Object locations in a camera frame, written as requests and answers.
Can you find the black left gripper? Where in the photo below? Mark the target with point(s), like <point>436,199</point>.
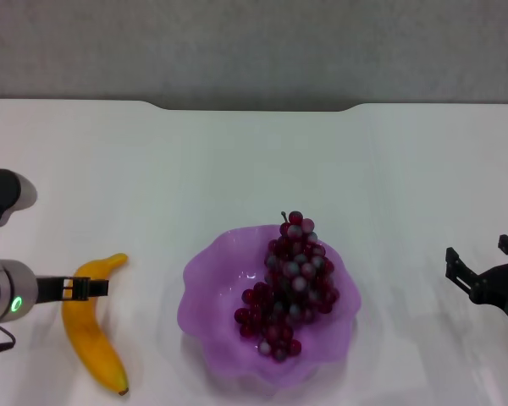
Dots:
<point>51,289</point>

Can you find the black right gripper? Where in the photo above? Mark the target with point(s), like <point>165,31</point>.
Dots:
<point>501,287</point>

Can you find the yellow banana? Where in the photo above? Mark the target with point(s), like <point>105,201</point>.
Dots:
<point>89,338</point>

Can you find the dark red grape bunch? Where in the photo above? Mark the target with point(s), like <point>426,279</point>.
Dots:
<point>296,275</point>

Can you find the purple translucent scalloped bowl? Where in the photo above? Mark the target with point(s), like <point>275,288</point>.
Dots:
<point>211,296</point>

